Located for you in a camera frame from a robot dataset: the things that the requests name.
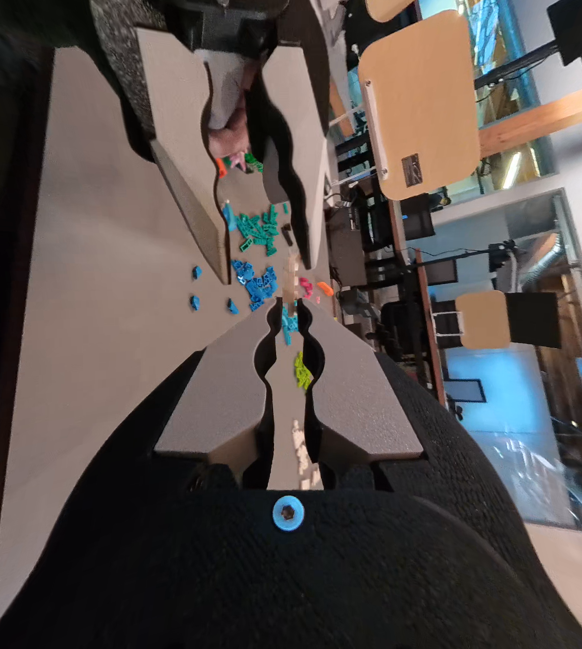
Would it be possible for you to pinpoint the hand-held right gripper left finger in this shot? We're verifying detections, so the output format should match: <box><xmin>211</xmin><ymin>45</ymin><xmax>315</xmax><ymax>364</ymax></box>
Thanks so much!
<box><xmin>154</xmin><ymin>298</ymin><xmax>277</xmax><ymax>490</ymax></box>

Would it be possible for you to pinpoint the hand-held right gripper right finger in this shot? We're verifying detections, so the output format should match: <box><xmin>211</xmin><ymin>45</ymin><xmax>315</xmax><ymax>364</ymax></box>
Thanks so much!
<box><xmin>297</xmin><ymin>299</ymin><xmax>424</xmax><ymax>464</ymax></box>

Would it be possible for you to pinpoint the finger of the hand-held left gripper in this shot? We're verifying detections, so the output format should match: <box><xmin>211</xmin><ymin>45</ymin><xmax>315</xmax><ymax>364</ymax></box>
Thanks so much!
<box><xmin>248</xmin><ymin>45</ymin><xmax>333</xmax><ymax>270</ymax></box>
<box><xmin>135</xmin><ymin>28</ymin><xmax>232</xmax><ymax>286</ymax></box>

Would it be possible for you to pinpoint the pile of green lego pieces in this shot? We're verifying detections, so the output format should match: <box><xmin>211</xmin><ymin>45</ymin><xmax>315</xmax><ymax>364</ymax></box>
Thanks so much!
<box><xmin>222</xmin><ymin>152</ymin><xmax>263</xmax><ymax>174</ymax></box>

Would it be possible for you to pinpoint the pile of lime lego pieces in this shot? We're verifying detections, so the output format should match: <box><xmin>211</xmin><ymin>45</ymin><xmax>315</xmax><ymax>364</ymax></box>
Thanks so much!
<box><xmin>293</xmin><ymin>351</ymin><xmax>314</xmax><ymax>390</ymax></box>

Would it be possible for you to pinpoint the pile of white lego pieces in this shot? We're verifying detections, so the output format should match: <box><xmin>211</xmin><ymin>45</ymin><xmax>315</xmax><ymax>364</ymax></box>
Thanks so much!
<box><xmin>291</xmin><ymin>420</ymin><xmax>322</xmax><ymax>490</ymax></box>

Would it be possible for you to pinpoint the pile of cyan lego pieces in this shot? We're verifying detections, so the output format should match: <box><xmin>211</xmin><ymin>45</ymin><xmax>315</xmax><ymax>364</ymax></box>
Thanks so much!
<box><xmin>281</xmin><ymin>304</ymin><xmax>300</xmax><ymax>346</ymax></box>

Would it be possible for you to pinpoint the pile of blue lego pieces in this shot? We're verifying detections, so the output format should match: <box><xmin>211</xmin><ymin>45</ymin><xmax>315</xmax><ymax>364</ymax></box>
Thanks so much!
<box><xmin>231</xmin><ymin>260</ymin><xmax>279</xmax><ymax>311</ymax></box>

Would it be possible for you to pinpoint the pile of teal lego pieces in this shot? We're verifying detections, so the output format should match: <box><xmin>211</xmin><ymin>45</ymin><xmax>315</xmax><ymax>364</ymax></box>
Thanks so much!
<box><xmin>234</xmin><ymin>204</ymin><xmax>290</xmax><ymax>257</ymax></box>

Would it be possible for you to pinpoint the person's left hand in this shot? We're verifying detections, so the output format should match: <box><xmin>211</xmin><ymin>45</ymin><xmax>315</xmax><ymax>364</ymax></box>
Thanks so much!
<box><xmin>208</xmin><ymin>109</ymin><xmax>252</xmax><ymax>170</ymax></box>

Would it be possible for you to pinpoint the wooden chair back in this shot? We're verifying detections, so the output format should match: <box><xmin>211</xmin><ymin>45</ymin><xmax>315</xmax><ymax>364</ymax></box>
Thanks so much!
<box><xmin>358</xmin><ymin>10</ymin><xmax>482</xmax><ymax>201</ymax></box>

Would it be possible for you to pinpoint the wooden chair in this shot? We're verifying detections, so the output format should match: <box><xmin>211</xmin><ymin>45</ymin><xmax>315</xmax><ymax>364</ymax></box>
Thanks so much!
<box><xmin>456</xmin><ymin>290</ymin><xmax>511</xmax><ymax>351</ymax></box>
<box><xmin>358</xmin><ymin>10</ymin><xmax>482</xmax><ymax>201</ymax></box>

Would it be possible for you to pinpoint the black box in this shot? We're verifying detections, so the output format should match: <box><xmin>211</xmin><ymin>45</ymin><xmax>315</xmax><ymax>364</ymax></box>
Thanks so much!
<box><xmin>329</xmin><ymin>205</ymin><xmax>368</xmax><ymax>287</ymax></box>

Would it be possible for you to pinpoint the wooden ceiling beam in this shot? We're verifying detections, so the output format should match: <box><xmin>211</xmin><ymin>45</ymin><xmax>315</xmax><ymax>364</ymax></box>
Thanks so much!
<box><xmin>478</xmin><ymin>76</ymin><xmax>582</xmax><ymax>159</ymax></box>

